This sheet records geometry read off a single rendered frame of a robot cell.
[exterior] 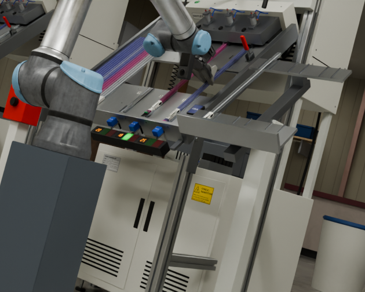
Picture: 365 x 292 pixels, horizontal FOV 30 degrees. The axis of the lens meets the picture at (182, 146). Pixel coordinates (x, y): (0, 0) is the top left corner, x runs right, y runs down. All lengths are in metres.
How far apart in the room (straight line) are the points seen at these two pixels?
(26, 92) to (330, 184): 9.90
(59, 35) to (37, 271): 0.62
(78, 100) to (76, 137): 0.09
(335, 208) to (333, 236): 3.47
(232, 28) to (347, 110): 9.07
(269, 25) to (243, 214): 0.80
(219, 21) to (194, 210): 0.76
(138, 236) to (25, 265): 1.04
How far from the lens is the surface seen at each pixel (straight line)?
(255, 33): 2.57
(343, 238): 5.35
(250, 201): 2.13
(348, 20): 3.04
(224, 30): 2.66
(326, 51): 2.90
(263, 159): 2.13
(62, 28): 1.88
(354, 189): 11.45
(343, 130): 11.61
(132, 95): 2.54
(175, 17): 2.03
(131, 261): 2.71
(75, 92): 1.73
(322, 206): 8.88
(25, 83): 1.85
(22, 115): 3.03
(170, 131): 2.27
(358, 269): 5.41
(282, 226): 2.84
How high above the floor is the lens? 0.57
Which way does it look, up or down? 2 degrees up
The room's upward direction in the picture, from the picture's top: 15 degrees clockwise
